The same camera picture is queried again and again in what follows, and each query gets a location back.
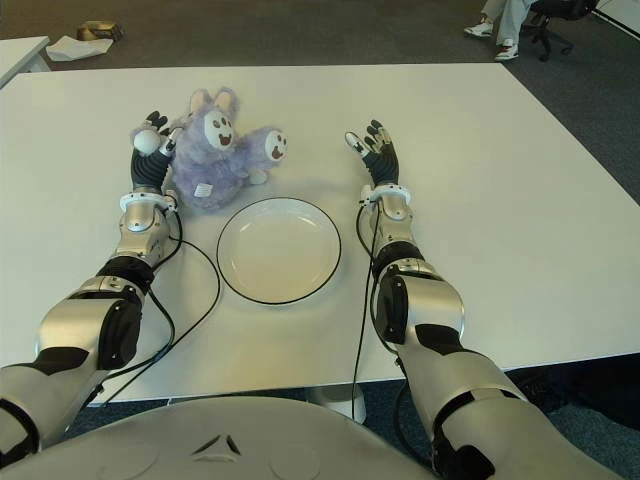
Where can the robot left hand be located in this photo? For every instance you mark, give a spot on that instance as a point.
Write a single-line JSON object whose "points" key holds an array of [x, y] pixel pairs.
{"points": [[147, 172]]}

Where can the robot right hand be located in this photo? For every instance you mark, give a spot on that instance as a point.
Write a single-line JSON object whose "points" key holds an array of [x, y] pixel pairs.
{"points": [[382, 167]]}

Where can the purple plush doll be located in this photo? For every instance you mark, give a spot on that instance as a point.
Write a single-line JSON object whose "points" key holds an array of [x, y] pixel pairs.
{"points": [[210, 165]]}

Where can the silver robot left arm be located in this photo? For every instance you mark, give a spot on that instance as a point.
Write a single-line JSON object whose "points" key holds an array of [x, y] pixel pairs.
{"points": [[75, 320]]}

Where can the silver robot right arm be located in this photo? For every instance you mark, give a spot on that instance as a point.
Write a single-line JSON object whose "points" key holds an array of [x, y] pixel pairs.
{"points": [[430, 300]]}

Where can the white plate black rim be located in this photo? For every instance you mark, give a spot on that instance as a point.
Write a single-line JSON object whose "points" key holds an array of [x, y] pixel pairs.
{"points": [[279, 250]]}

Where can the white paper sheet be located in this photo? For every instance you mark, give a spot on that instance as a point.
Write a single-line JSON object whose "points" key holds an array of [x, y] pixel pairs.
{"points": [[75, 47]]}

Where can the gold cardboard box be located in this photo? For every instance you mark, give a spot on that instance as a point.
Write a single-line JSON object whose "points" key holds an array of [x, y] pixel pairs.
{"points": [[100, 31]]}

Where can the white side table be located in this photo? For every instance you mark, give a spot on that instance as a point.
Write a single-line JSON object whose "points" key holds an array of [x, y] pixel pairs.
{"points": [[17, 57]]}

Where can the person in grey trousers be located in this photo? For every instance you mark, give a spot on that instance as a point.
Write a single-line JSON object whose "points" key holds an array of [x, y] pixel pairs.
{"points": [[505, 25]]}

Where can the black swivel chair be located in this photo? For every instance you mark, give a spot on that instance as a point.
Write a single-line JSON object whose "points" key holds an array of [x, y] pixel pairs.
{"points": [[555, 15]]}

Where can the white furniture edge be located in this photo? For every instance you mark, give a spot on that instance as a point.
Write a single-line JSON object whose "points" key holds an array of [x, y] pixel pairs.
{"points": [[620, 15]]}

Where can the silver robot torso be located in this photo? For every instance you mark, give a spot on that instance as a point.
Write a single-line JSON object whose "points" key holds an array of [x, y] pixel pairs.
{"points": [[225, 450]]}

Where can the black bag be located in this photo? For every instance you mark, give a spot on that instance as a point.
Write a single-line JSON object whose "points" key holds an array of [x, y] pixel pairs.
{"points": [[590, 395]]}

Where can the silver table pedestal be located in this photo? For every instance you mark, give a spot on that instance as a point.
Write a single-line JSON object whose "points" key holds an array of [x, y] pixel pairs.
{"points": [[330, 397]]}

